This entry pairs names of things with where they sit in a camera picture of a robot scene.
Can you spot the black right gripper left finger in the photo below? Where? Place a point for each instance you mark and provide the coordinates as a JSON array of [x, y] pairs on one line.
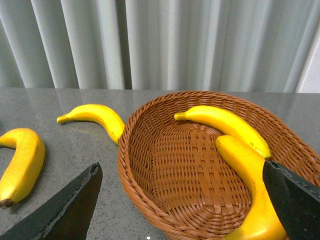
[[65, 216]]

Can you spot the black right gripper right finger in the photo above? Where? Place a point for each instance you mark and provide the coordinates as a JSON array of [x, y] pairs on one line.
[[295, 200]]

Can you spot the yellow banana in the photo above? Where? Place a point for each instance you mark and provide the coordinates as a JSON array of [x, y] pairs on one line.
[[97, 113], [24, 168]]

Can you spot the lower banana in basket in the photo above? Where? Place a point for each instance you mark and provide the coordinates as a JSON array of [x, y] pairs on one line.
[[261, 222]]

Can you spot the banana in basket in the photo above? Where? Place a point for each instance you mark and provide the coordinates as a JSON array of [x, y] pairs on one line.
[[228, 123], [261, 222]]

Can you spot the yellow banana beside basket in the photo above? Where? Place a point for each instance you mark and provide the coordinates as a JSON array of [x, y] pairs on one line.
[[97, 113]]

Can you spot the upper banana in basket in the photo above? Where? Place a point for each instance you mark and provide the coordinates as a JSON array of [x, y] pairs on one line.
[[228, 123]]

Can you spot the right brown wicker basket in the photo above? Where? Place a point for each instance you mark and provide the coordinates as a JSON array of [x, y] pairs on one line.
[[172, 172]]

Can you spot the white pleated curtain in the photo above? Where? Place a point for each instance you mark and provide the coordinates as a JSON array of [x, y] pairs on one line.
[[219, 45]]

